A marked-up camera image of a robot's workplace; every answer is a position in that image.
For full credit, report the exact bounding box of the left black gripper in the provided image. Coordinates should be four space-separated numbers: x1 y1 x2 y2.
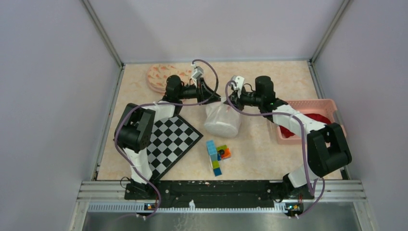
177 77 221 105

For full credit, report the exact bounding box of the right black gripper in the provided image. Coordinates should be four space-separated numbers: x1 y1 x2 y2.
223 86 262 112

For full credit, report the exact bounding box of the white pink mesh laundry bag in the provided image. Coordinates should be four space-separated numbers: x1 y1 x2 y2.
204 102 241 138

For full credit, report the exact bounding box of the red bra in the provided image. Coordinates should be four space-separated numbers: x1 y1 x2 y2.
279 113 332 138

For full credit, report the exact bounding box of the pink plastic basket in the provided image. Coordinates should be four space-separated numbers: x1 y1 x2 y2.
277 99 337 145

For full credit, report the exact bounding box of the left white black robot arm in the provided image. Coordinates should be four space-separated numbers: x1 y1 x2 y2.
114 75 221 199

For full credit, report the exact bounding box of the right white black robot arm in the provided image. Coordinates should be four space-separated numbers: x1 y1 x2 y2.
225 76 352 198

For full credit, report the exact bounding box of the black white checkerboard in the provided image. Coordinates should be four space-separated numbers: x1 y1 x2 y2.
147 115 203 181

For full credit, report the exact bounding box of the colourful toy block stack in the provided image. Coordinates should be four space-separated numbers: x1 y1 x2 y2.
205 140 231 177

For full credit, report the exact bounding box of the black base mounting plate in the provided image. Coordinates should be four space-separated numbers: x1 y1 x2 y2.
124 180 315 214

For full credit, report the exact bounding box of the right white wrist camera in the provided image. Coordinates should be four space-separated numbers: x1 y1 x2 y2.
231 76 245 98

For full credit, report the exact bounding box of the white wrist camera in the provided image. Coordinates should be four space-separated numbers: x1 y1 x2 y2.
191 64 204 87
231 76 245 98

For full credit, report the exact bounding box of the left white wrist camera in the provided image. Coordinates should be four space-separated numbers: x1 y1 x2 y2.
191 64 204 87

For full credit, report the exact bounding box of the aluminium frame rail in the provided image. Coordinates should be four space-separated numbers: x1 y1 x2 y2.
77 180 367 214

